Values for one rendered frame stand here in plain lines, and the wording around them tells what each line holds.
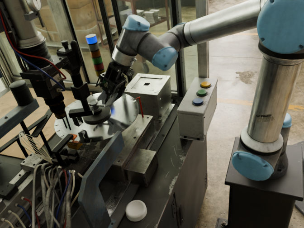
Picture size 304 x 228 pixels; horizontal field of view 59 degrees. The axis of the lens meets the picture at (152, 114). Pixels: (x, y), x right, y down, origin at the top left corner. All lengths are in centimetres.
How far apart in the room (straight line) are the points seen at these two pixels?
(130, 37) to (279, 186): 69
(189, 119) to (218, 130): 130
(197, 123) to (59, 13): 91
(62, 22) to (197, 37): 88
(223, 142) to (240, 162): 144
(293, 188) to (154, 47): 65
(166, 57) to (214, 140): 156
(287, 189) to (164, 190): 41
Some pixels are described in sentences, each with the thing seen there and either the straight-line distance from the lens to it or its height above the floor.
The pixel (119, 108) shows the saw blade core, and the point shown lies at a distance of 107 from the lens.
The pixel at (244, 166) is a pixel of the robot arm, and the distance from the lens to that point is 84.
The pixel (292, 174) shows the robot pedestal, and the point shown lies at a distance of 108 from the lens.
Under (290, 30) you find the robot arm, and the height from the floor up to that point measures 132.
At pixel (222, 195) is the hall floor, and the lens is 192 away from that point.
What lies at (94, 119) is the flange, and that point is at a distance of 103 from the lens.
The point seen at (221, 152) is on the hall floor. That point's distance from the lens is 219.
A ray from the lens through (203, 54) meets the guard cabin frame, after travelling 126.
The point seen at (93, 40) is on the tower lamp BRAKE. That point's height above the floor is 114.
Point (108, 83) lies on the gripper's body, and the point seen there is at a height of 110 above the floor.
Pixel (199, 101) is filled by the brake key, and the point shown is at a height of 91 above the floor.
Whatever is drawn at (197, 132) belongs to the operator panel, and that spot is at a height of 79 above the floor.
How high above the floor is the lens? 153
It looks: 35 degrees down
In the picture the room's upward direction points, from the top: 9 degrees counter-clockwise
